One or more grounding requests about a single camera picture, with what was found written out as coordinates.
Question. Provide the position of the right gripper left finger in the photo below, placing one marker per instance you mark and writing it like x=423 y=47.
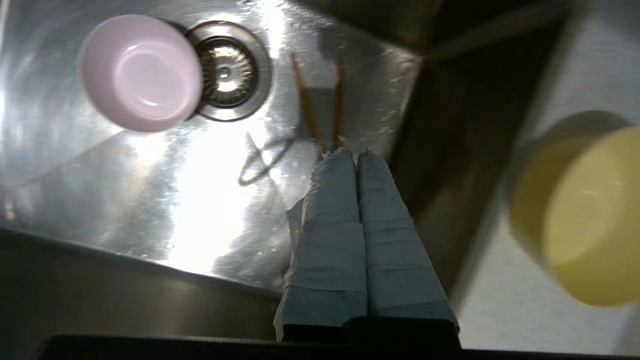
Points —
x=330 y=240

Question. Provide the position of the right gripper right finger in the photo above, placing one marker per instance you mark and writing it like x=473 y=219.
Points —
x=395 y=250

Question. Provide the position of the brown wooden chopstick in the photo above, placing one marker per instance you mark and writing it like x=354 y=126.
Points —
x=306 y=100
x=340 y=100

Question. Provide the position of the yellow plastic bowl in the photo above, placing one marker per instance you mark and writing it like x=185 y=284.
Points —
x=585 y=215

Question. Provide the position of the pink plastic bowl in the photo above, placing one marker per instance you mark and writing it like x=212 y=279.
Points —
x=142 y=75

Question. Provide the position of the stainless steel sink basin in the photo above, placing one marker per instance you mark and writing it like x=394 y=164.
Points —
x=100 y=200

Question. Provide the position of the round metal drain strainer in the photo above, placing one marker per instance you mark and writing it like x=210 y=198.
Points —
x=232 y=72

